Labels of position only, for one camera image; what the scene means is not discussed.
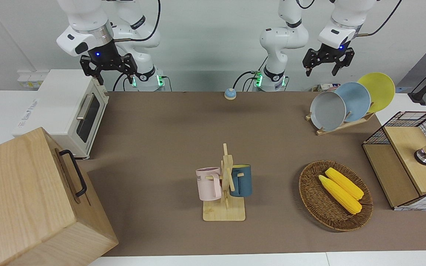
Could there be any wooden drawer cabinet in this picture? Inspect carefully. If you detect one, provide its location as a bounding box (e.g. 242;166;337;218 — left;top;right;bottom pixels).
0;127;119;266

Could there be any dark blue mug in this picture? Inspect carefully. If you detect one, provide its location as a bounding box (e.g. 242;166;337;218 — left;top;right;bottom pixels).
230;164;253;198

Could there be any light blue plate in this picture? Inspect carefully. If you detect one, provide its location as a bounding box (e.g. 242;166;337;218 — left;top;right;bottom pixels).
334;82;371;123

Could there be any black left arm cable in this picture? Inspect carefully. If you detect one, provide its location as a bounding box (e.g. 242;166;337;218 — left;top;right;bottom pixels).
357;0;402;37

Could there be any wire shelf with wooden boards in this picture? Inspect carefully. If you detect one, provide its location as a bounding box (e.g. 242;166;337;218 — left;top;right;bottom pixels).
362;111;426;211

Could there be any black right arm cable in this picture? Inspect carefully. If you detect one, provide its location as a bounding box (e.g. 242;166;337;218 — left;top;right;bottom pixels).
113;0;162;42

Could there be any brown table mat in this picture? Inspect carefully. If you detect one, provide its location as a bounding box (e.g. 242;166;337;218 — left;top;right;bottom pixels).
76;91;426;256

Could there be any yellow corn cob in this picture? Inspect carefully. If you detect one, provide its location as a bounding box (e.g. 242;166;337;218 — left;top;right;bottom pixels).
318;175;362;215
325;167;364;200

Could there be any wooden plate rack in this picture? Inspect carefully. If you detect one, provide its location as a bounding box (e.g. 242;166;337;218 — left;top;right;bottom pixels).
305;111;376;136

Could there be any black cabinet handle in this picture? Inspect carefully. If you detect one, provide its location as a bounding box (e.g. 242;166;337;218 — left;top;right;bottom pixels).
59;149;87;197

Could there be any pink mug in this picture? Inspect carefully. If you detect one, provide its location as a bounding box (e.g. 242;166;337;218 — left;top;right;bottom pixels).
196;167;223;201

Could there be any brown wicker basket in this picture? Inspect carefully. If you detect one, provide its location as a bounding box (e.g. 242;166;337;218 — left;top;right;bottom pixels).
299;160;373;232

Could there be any white toaster oven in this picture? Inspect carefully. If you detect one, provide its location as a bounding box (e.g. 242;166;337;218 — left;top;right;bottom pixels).
12;69;109;159

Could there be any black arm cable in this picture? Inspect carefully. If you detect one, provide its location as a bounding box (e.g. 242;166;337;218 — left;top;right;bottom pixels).
113;0;162;42
357;0;402;37

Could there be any small printed carton box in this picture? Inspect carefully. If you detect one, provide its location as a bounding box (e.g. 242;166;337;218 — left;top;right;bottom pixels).
311;83;341;93

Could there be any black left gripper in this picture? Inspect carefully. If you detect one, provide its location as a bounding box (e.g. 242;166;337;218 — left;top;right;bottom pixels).
303;42;355;77

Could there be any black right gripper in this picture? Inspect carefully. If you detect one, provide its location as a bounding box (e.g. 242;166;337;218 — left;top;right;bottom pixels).
81;39;138;85

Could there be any wooden mug tree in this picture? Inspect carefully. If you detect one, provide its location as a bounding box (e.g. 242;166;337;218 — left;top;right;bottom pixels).
203;143;246;222

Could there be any gray plate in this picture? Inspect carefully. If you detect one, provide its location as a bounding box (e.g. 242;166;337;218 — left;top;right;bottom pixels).
310;91;347;132

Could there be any yellow plate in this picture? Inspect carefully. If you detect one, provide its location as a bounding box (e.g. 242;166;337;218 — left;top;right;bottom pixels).
357;72;396;113

